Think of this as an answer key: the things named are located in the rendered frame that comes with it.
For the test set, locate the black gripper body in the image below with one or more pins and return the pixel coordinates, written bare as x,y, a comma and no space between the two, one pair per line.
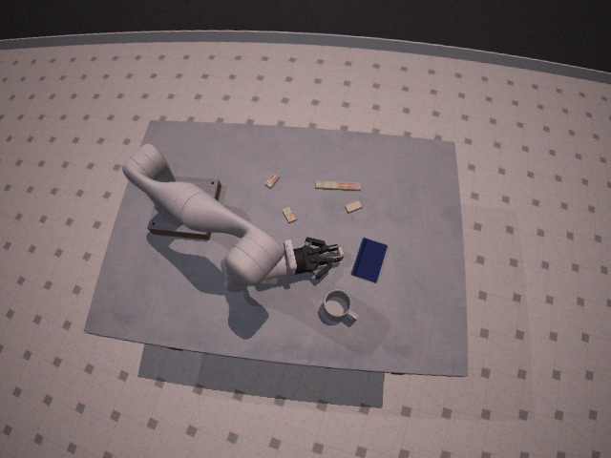
303,263

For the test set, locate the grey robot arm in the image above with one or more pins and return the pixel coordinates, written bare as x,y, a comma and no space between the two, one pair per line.
255,257

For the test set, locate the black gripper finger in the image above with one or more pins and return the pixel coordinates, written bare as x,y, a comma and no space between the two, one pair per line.
328,261
322,247

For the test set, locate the grey cup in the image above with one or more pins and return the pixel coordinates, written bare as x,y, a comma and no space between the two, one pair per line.
337,303

